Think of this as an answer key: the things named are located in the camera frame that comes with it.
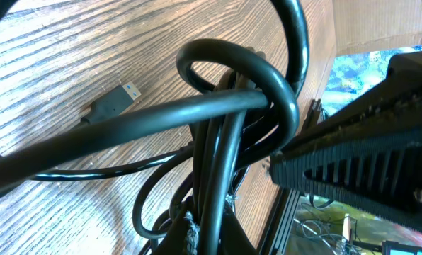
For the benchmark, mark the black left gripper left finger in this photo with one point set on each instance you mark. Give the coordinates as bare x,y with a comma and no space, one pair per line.
185,236

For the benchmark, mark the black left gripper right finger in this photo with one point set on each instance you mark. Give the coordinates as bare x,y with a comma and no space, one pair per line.
369,154

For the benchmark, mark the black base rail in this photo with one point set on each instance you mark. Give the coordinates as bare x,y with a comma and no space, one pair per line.
279,223

